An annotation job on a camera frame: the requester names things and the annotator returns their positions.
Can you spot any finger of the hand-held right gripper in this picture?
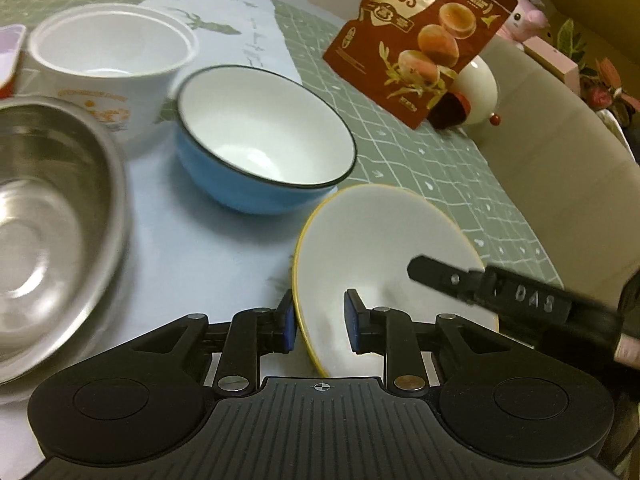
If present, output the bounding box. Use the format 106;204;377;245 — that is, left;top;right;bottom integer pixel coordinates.
407;255;489;307

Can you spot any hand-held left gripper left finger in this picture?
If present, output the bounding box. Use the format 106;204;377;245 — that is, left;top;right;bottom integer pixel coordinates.
131;290;301;396

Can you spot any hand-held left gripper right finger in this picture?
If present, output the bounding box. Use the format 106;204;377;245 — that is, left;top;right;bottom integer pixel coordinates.
343;289;507;394

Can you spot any blue bowl with white inside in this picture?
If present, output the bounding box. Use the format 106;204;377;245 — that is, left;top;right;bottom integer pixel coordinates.
172;65;357;216

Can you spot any stainless steel bowl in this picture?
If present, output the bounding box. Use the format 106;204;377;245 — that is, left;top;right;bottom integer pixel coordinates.
0;96;129;387

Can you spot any white bowl with orange print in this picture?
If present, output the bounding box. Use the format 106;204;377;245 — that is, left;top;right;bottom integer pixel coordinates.
25;8;201;148

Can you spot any person's right hand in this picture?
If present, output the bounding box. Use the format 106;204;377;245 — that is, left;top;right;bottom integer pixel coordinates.
614;334;640;367

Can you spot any white deer-print table runner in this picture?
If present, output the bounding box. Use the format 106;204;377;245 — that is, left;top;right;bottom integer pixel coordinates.
0;0;336;480

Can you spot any beige sofa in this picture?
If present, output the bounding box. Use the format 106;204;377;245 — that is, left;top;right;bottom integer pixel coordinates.
470;39;640;311

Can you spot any white egg-shaped figurine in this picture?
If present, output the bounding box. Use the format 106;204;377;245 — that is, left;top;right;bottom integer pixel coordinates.
430;55;504;131

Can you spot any pink box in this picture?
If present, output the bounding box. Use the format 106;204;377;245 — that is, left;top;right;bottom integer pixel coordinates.
522;35;584;97

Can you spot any brown snack bag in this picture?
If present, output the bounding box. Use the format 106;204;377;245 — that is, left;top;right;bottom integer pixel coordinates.
322;0;519;131

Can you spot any pink plush toy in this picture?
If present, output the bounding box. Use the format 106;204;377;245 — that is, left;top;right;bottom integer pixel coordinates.
492;0;551;52

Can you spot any pink plastic tray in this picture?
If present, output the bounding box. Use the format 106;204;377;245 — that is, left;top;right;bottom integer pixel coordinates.
0;24;29;101

